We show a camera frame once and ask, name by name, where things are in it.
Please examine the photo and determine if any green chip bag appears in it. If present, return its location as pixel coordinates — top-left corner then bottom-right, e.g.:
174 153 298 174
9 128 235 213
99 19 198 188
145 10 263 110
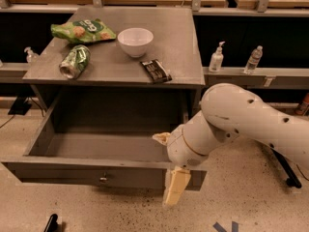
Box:
50 18 117 44

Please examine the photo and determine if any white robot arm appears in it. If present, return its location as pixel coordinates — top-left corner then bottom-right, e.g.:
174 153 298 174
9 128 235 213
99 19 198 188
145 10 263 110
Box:
153 83 309 206

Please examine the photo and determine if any white pump sanitizer bottle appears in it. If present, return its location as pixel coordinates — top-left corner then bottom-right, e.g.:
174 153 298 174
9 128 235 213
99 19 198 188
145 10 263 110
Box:
209 42 224 73

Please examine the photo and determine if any grey top drawer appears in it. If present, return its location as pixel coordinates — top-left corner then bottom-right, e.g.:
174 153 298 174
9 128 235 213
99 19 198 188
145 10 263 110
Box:
0 90 208 191

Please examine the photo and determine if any black object on floor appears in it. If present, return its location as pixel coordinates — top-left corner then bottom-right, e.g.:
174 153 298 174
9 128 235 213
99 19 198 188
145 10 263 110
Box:
43 214 58 232

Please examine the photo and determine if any clear water bottle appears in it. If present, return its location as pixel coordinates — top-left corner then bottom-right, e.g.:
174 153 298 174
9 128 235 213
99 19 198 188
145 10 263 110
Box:
243 45 263 74

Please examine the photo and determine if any black snack bar wrapper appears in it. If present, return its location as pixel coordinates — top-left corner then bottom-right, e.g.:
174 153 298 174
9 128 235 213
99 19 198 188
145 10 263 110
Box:
141 59 172 83

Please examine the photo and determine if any black stand leg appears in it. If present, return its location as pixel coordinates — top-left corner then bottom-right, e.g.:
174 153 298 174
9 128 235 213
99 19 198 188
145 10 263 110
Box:
272 151 302 189

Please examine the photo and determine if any orange bottle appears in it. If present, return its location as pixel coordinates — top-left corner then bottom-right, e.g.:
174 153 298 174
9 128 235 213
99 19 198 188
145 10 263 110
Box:
295 93 309 115

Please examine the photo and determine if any green soda can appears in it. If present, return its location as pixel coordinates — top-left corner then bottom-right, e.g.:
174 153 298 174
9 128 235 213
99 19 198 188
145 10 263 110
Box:
59 44 91 79

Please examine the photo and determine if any grey drawer cabinet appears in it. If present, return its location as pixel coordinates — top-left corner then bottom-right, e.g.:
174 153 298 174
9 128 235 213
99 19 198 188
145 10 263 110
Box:
24 7 205 135

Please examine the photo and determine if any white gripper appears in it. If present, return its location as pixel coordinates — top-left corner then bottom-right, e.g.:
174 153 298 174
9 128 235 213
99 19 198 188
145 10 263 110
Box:
152 126 208 206

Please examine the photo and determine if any white bowl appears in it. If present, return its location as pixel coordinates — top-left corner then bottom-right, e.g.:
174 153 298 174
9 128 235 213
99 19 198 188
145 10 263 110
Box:
117 28 154 58

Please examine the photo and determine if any small clear pump bottle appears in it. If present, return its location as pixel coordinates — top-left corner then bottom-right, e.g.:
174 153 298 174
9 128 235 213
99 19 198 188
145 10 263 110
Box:
24 46 39 63

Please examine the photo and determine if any black monitor base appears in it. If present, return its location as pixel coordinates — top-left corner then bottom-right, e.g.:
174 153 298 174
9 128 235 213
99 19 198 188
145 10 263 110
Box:
8 97 31 115

